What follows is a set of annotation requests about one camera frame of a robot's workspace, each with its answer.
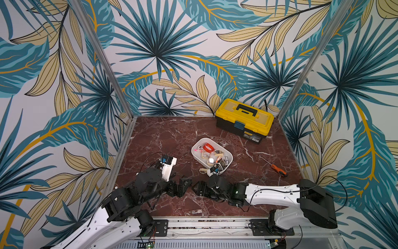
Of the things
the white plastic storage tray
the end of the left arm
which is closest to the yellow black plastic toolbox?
the white plastic storage tray

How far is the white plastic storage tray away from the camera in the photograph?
928mm

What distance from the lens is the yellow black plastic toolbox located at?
0.96 m
